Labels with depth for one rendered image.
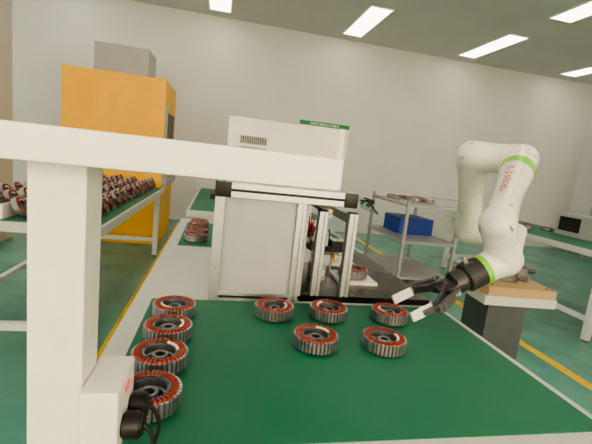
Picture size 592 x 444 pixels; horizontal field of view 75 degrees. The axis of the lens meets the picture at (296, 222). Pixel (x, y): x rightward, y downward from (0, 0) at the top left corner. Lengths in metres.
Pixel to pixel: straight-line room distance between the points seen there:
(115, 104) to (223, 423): 4.50
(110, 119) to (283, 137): 3.84
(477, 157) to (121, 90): 4.12
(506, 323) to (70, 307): 1.73
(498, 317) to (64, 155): 1.76
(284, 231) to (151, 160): 0.84
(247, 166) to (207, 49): 6.50
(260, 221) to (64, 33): 6.31
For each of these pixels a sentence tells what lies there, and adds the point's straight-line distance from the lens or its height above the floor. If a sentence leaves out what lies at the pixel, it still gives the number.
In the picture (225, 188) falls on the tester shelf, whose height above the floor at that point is 1.09.
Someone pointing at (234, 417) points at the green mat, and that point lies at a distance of 0.76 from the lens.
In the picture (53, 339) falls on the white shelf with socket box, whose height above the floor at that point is 0.96.
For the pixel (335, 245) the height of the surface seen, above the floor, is 0.91.
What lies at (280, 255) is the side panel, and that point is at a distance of 1.22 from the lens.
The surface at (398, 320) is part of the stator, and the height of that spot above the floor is 0.77.
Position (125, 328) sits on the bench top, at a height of 0.75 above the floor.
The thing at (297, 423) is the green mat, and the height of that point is 0.75.
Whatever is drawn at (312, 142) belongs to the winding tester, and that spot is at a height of 1.26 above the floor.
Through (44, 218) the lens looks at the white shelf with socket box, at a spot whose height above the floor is 1.11.
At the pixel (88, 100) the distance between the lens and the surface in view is 5.08.
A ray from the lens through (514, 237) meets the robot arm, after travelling 1.28.
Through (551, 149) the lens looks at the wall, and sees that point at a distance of 9.30.
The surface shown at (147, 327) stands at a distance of 0.98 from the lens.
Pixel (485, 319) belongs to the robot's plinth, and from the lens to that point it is 1.89.
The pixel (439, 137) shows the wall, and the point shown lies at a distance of 7.79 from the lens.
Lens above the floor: 1.20
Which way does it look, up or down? 9 degrees down
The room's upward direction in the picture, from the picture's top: 6 degrees clockwise
